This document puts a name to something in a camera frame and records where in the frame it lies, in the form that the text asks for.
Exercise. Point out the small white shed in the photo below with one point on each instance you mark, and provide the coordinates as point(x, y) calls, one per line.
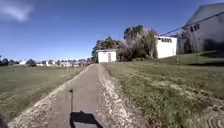
point(104, 56)

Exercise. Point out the clump of trees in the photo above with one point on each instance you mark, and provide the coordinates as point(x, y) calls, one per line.
point(138, 41)

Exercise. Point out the gravel strip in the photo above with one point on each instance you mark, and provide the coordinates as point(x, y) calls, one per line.
point(108, 100)
point(36, 113)

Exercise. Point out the pale concrete path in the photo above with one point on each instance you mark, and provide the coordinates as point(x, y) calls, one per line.
point(83, 93)

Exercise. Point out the distant row of buildings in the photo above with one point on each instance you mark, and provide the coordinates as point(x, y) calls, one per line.
point(65, 63)

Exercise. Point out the green grass slope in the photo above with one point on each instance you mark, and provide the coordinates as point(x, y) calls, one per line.
point(160, 83)

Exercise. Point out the white building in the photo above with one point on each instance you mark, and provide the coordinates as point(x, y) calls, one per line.
point(166, 48)

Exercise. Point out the dry open grass field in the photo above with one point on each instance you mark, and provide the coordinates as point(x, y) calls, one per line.
point(30, 81)

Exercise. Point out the large grey building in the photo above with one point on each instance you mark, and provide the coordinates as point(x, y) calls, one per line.
point(208, 31)

